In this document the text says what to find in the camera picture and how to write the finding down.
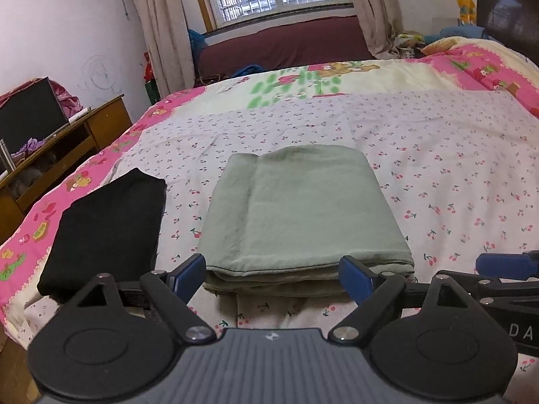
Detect white cherry print sheet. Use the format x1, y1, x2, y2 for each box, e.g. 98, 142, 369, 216
23, 90, 539, 388

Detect wooden desk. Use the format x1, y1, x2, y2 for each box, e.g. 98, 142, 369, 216
0, 95, 133, 240

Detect green bag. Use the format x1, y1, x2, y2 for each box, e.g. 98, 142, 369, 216
144, 80, 161, 106

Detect purple cloth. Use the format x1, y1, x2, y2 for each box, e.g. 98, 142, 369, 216
12, 138, 47, 158

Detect pink cloth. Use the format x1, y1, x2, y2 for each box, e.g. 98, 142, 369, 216
0, 78, 83, 114

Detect black monitor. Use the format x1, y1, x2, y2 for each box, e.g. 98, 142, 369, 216
0, 78, 70, 156

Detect blue pillow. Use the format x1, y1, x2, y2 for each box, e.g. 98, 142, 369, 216
423, 25, 485, 47

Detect green pants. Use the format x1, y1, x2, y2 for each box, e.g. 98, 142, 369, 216
198, 145, 415, 297

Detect bed with floral sheet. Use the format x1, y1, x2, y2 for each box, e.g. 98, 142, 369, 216
0, 36, 539, 337

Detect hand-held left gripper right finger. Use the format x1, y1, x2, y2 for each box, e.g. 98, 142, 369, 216
328, 255, 485, 344

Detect black folded pants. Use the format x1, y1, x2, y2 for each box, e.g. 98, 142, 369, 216
37, 167, 167, 304

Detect maroon window seat cushion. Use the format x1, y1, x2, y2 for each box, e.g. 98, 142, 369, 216
198, 14, 380, 78

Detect dark wooden headboard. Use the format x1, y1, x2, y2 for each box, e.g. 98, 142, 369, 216
476, 0, 539, 68

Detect beige curtain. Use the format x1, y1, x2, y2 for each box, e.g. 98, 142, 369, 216
126, 0, 196, 97
343, 0, 405, 60

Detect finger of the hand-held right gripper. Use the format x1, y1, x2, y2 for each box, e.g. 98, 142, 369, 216
472, 250, 539, 303

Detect metal bottle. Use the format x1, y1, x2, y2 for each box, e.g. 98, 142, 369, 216
0, 139, 15, 173

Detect yellow plastic bag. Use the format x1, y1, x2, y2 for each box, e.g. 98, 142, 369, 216
455, 0, 478, 26

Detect blue cloth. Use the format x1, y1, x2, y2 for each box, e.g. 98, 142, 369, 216
229, 64, 266, 78
187, 29, 209, 57

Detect patterned cloth pile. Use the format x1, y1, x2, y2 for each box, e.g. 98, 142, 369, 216
393, 31, 426, 60

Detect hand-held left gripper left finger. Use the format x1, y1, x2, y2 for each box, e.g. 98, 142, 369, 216
63, 254, 216, 344

